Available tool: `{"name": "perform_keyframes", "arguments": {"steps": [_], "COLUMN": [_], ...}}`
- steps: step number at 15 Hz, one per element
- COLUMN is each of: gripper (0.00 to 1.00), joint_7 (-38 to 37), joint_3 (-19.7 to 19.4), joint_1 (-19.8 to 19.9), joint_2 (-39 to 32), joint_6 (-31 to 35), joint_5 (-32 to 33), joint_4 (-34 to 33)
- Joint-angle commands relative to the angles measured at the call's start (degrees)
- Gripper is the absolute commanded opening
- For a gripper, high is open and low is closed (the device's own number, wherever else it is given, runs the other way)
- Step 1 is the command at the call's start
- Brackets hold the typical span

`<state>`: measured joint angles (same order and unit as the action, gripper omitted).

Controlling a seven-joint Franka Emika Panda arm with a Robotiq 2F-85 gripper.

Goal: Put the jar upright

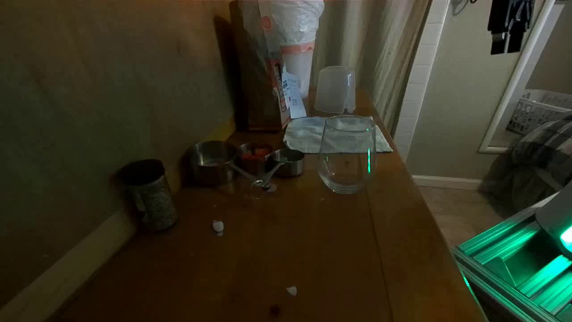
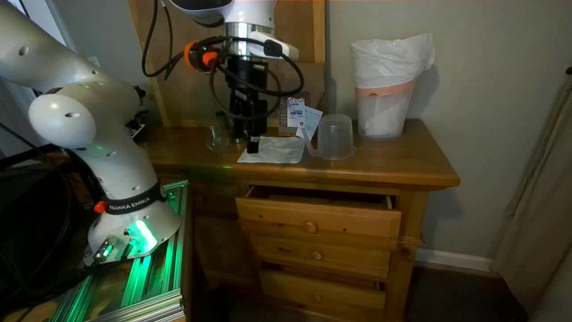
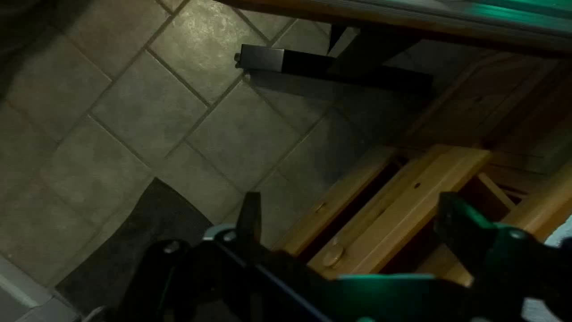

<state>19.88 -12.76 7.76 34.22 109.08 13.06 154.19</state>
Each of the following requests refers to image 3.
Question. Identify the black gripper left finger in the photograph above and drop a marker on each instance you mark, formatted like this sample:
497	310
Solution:
249	226

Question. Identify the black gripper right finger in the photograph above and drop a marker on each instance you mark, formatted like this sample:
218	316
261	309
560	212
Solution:
483	248

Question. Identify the wooden dresser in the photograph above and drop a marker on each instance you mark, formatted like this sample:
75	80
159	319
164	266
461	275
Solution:
495	132

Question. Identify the dark floor mat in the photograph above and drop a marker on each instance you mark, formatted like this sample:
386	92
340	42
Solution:
102	280

